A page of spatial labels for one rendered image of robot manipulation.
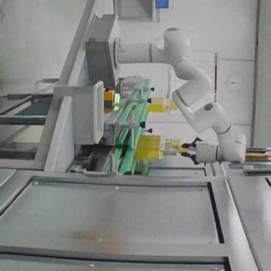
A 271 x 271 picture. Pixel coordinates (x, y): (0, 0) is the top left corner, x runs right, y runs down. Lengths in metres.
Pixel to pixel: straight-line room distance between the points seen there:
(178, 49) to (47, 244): 1.27
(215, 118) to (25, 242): 1.15
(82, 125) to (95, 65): 0.37
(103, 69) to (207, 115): 0.52
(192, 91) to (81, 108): 0.43
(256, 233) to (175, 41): 1.21
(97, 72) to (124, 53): 0.15
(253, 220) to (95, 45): 1.26
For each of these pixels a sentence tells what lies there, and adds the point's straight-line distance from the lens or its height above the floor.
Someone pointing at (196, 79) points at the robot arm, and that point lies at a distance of 1.69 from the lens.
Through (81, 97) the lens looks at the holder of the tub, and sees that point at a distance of 1.62.
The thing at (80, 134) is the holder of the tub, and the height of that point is 0.78.
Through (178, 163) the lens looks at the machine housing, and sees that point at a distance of 2.35.
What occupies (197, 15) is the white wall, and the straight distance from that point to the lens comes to 7.76.
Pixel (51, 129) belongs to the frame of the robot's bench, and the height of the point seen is 0.69.
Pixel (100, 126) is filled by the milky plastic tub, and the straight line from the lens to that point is 1.79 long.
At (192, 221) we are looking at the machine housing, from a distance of 0.77.
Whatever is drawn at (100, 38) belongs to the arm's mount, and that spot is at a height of 0.81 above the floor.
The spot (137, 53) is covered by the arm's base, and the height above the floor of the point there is 0.96.
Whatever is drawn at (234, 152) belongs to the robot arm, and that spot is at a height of 1.38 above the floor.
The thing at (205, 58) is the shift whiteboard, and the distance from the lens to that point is 7.77.
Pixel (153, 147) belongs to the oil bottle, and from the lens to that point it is 1.93.
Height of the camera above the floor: 1.10
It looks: 4 degrees down
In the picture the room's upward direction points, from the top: 91 degrees clockwise
